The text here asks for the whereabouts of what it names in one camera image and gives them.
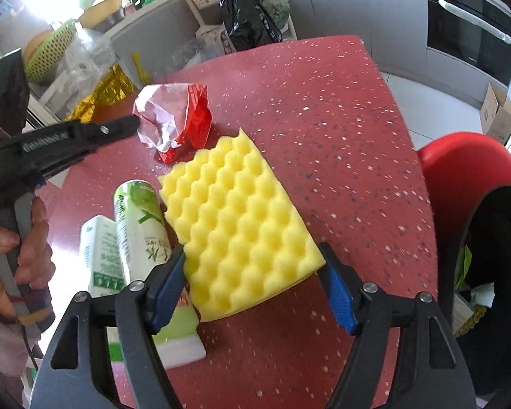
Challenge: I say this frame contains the pink red wrapper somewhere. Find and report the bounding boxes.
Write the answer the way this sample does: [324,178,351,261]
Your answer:
[133,83,213,164]

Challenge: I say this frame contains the white blue bandage box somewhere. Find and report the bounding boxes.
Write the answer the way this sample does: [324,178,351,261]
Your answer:
[451,283,495,337]

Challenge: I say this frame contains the green white tea carton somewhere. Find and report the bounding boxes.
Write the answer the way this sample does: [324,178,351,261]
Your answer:
[113,180,206,369]

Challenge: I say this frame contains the white green milk carton bottle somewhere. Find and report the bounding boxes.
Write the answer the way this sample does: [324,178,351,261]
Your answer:
[78,214,127,363]

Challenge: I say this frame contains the green snack bag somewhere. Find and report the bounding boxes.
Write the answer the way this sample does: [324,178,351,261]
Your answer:
[454,246,473,291]

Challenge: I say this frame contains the yellow foam sponge pad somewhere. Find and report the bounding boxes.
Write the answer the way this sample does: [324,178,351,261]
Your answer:
[158,131,325,322]

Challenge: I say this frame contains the black trash bin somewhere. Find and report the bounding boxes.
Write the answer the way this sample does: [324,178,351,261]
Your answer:
[437,185,511,397]

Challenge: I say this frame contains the person left hand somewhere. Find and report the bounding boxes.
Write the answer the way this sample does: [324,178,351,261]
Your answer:
[0,194,55,331]

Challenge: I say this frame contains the gold foil bag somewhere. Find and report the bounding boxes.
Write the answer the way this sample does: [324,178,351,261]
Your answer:
[65,64,138,124]

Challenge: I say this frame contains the clear plastic bag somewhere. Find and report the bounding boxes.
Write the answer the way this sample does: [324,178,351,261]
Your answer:
[39,23,116,116]

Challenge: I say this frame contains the green plastic basket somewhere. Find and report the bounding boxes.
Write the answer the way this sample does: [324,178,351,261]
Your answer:
[23,19,76,84]

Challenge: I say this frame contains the yellow basin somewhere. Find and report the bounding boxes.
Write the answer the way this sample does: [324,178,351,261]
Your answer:
[78,0,128,33]

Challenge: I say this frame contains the black plastic bag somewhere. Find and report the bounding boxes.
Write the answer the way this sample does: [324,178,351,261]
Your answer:
[219,0,283,52]

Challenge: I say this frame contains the red stool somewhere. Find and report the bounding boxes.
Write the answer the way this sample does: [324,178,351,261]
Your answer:
[417,132,511,242]

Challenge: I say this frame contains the cardboard box on floor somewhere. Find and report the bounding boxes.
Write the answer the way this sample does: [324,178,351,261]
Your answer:
[480,83,511,145]

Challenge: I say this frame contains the grey lower cabinets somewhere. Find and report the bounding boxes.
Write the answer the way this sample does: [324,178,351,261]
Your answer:
[292,0,511,106]

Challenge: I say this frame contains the black built-in oven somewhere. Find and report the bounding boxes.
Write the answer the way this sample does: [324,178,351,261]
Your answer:
[427,0,511,85]

